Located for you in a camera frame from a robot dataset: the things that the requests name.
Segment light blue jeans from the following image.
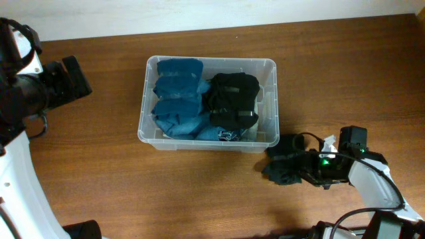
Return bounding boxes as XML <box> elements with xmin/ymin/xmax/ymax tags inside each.
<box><xmin>242</xmin><ymin>122</ymin><xmax>258</xmax><ymax>141</ymax></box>

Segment dark blue jeans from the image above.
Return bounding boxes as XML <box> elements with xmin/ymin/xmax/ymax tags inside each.
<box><xmin>195</xmin><ymin>126</ymin><xmax>246</xmax><ymax>141</ymax></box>

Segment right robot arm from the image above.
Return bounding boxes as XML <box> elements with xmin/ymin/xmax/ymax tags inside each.
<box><xmin>294</xmin><ymin>125</ymin><xmax>424</xmax><ymax>238</ymax></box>

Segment black taped garment bundle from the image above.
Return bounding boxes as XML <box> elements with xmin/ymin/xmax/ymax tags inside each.
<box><xmin>261</xmin><ymin>134</ymin><xmax>305</xmax><ymax>185</ymax></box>
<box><xmin>205</xmin><ymin>72</ymin><xmax>260</xmax><ymax>131</ymax></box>

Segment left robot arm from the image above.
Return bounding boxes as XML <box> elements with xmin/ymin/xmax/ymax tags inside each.
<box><xmin>1</xmin><ymin>18</ymin><xmax>102</xmax><ymax>238</ymax></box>

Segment blue taped sweater bundle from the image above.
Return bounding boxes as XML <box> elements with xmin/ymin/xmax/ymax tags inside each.
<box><xmin>151</xmin><ymin>58</ymin><xmax>211</xmax><ymax>140</ymax></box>

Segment clear plastic storage container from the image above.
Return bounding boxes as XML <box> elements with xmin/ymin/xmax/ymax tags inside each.
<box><xmin>137</xmin><ymin>55</ymin><xmax>280</xmax><ymax>153</ymax></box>

